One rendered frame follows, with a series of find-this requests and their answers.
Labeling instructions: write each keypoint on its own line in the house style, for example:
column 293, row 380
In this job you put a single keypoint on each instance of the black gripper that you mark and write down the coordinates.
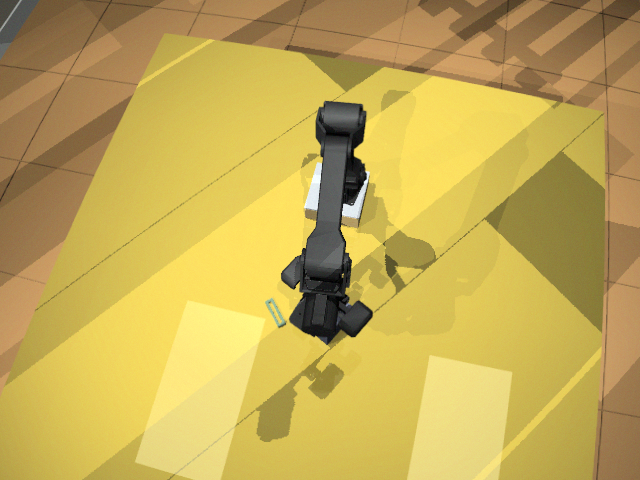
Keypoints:
column 354, row 319

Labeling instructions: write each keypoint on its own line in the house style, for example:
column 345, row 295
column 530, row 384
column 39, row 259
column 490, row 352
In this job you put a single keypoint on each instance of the green rectangular frame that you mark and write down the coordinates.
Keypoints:
column 272, row 314

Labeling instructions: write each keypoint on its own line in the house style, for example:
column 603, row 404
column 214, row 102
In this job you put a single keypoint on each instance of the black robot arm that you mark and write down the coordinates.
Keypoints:
column 340, row 129

